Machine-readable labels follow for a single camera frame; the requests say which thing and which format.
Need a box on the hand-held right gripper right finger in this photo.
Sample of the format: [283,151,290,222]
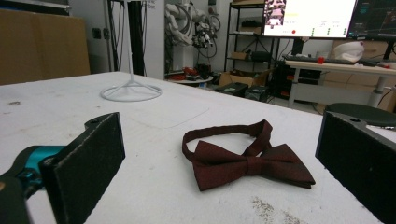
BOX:
[315,110,396,224]

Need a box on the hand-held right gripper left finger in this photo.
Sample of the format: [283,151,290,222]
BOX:
[0,112,126,224]

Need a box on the dark red bow tie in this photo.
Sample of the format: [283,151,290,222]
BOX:
[181,119,317,192]

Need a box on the white height-adjustable desk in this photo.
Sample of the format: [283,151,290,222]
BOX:
[284,59,396,109]

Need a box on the black keyboard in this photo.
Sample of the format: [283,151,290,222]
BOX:
[283,54,357,65]

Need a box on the white cloth bundle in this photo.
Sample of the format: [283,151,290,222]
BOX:
[332,40,365,63]

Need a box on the black box with green label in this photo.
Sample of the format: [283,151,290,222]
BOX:
[214,81,249,98]
[244,85,271,103]

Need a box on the brown cardboard sheet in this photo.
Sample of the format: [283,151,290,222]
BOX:
[0,8,92,87]

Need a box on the small round white table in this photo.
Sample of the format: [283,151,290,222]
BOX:
[166,74,215,86]

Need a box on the dark computer monitor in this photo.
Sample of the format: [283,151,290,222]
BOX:
[347,0,396,41]

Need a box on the open cardboard box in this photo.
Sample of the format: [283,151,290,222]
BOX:
[218,68,275,89]

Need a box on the bright computer monitor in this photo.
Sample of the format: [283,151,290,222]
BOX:
[262,0,358,39]

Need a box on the black metal shelf rack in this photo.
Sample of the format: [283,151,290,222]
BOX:
[223,1,280,73]

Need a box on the white wire stand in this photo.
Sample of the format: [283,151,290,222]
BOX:
[100,0,163,103]

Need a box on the black vertical post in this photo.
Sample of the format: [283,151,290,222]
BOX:
[127,0,148,77]

